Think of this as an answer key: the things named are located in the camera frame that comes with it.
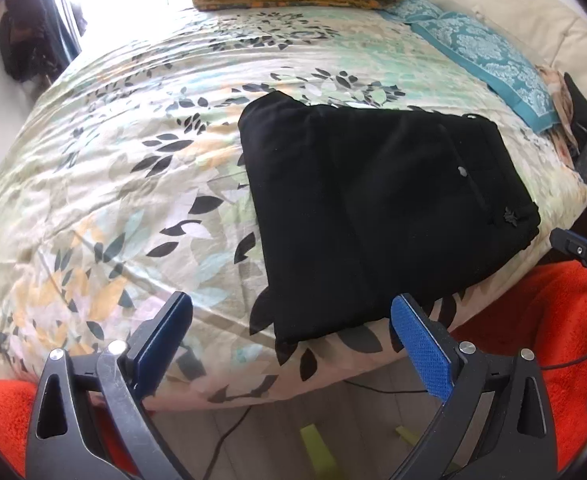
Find orange fuzzy cloth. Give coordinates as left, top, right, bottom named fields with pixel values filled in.
left=0, top=259, right=587, bottom=480

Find green floor tape strip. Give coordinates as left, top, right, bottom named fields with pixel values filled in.
left=392, top=424, right=420, bottom=447
left=298, top=424, right=343, bottom=480

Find black pants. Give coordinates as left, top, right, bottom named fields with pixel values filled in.
left=238, top=91, right=542, bottom=346

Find cream padded headboard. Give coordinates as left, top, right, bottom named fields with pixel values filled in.
left=391, top=0, right=587, bottom=128

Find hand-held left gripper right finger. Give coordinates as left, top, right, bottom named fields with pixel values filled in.
left=388, top=292, right=560, bottom=480

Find black cloth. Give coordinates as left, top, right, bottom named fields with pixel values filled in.
left=562, top=72, right=587, bottom=141

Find leaf print bed sheet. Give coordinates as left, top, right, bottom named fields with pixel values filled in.
left=0, top=7, right=587, bottom=412

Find teal damask pillow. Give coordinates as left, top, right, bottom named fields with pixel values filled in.
left=412, top=12, right=560, bottom=134

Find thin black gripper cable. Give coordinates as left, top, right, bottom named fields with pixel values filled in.
left=540, top=344, right=587, bottom=372

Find beige patterned cloth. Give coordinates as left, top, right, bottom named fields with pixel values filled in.
left=534, top=62, right=581, bottom=161

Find black floor cable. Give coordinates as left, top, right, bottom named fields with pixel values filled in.
left=208, top=404, right=254, bottom=480

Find light blue patterned pillow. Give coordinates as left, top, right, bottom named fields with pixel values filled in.
left=382, top=0, right=447, bottom=25

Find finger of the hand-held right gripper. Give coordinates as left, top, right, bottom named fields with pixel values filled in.
left=549, top=228, right=587, bottom=283

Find dark hanging clothes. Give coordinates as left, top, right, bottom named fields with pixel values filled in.
left=0, top=0, right=85, bottom=83

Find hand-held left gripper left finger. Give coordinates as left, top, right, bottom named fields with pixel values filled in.
left=24, top=290, right=195, bottom=480

